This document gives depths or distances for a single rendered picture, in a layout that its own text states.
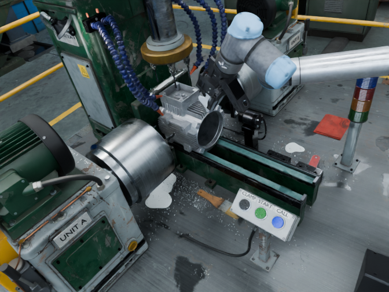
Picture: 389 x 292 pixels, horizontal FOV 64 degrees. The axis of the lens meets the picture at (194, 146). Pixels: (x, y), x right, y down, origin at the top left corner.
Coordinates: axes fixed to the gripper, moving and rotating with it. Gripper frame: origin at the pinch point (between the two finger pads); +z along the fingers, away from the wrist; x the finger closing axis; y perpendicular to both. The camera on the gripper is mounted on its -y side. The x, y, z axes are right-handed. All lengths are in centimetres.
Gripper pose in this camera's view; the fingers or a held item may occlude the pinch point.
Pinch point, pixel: (210, 110)
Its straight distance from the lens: 103.3
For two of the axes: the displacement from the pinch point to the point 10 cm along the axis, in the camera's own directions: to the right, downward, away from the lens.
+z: -2.5, 4.7, 8.5
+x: -6.4, 5.8, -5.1
